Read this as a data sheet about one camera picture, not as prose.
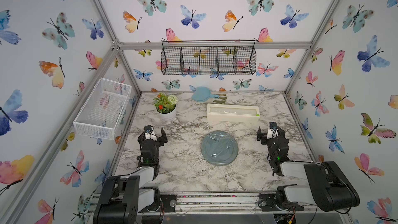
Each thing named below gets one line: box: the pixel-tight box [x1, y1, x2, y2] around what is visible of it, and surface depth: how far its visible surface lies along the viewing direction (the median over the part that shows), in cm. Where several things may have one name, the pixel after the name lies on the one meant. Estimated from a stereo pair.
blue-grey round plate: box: [200, 130, 239, 166], surface depth 93 cm
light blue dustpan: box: [191, 86, 220, 103], surface depth 121 cm
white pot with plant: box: [152, 92, 179, 122], surface depth 97 cm
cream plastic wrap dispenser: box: [206, 103, 261, 126], surface depth 104 cm
